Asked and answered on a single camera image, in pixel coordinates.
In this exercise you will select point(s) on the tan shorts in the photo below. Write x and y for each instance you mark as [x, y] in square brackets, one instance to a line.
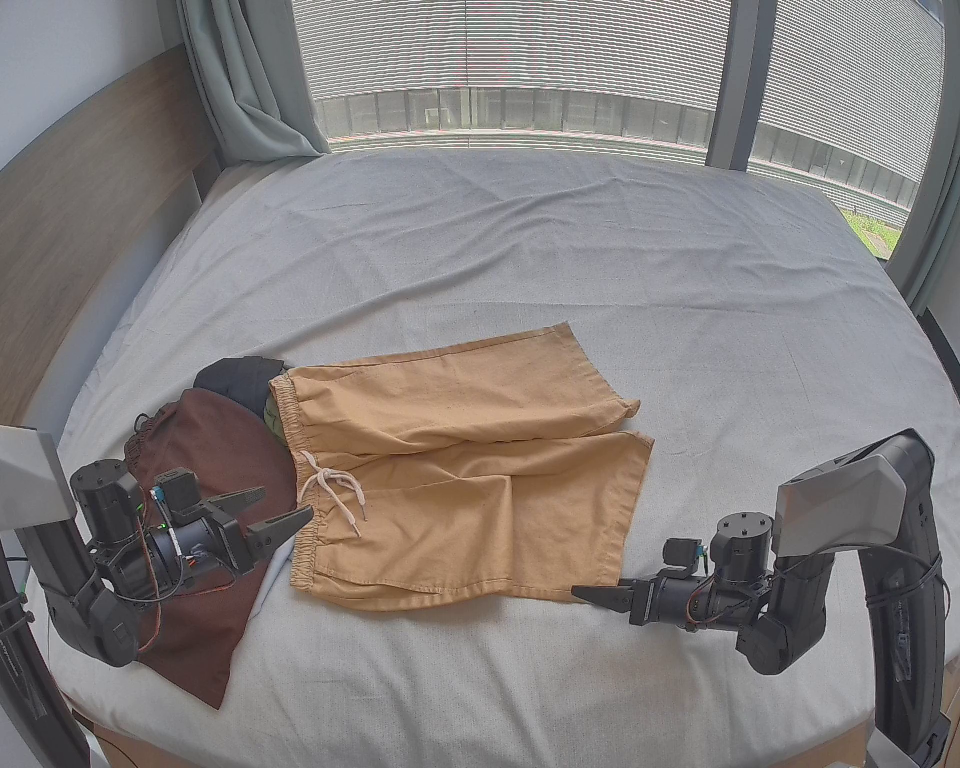
[465, 465]

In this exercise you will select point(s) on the brown shorts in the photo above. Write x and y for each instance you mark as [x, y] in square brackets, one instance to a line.
[225, 450]

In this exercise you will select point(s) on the blue-green curtain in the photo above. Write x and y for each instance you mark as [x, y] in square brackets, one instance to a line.
[247, 90]
[934, 187]

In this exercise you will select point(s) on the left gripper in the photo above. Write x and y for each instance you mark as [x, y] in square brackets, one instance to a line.
[210, 547]

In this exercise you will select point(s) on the white garment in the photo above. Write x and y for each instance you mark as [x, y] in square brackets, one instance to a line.
[274, 581]

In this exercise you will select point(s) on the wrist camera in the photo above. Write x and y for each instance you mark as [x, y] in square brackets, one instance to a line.
[178, 491]
[681, 553]

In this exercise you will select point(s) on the window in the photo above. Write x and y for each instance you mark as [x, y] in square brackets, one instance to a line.
[525, 67]

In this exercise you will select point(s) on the bed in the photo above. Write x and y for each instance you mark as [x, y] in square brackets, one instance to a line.
[525, 262]

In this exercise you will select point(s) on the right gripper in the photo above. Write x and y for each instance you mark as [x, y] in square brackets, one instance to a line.
[664, 600]

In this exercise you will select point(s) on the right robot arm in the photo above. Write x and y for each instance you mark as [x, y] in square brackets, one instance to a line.
[840, 510]

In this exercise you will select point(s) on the black garment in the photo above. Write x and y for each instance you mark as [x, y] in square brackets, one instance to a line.
[232, 379]

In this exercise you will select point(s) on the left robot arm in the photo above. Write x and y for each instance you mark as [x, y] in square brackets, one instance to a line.
[67, 570]

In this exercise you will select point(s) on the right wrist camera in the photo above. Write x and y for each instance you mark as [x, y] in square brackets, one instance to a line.
[681, 553]

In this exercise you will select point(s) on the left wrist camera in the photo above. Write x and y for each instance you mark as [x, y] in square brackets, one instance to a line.
[178, 491]

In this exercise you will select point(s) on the green garment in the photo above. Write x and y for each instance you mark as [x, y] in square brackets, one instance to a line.
[272, 420]

